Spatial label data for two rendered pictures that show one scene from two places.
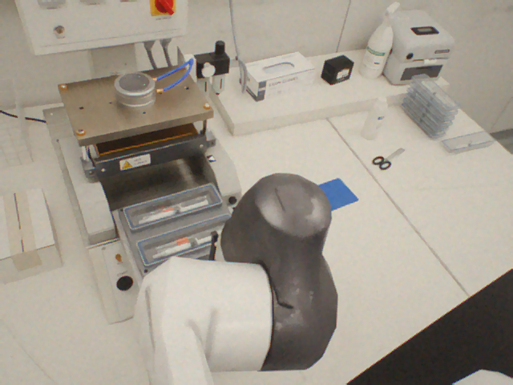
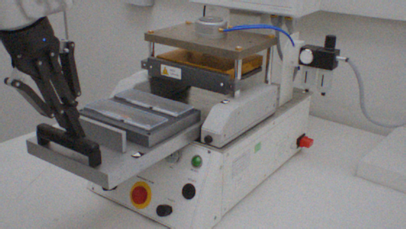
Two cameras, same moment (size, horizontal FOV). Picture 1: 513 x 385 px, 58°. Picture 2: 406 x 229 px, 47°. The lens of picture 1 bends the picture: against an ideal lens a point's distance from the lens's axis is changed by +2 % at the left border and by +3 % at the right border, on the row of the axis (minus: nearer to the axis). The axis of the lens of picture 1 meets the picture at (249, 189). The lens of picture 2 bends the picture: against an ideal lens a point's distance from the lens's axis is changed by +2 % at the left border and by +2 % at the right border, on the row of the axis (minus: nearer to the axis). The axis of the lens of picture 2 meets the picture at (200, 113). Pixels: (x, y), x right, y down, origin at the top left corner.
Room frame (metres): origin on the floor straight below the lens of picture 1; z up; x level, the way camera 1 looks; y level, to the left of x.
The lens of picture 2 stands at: (0.31, -0.75, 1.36)
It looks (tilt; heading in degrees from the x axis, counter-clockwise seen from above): 23 degrees down; 67
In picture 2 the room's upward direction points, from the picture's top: 1 degrees clockwise
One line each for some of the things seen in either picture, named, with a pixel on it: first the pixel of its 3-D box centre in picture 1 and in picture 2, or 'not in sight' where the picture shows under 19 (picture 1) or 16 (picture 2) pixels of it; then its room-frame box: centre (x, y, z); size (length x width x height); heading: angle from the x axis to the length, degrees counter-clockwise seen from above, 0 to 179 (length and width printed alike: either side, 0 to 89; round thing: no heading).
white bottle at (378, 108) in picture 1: (375, 117); not in sight; (1.20, -0.36, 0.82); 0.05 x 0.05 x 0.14
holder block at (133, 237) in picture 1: (181, 228); (139, 115); (0.54, 0.12, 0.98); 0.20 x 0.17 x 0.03; 122
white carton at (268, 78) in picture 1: (277, 75); not in sight; (1.35, -0.04, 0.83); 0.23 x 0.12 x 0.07; 126
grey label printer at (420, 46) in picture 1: (409, 46); not in sight; (1.57, -0.49, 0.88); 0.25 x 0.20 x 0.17; 22
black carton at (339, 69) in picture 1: (337, 70); not in sight; (1.44, -0.24, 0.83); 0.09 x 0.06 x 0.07; 130
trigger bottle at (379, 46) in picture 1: (381, 41); not in sight; (1.50, -0.37, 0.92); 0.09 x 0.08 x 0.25; 153
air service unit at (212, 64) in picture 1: (210, 72); (315, 64); (0.98, 0.14, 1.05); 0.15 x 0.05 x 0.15; 122
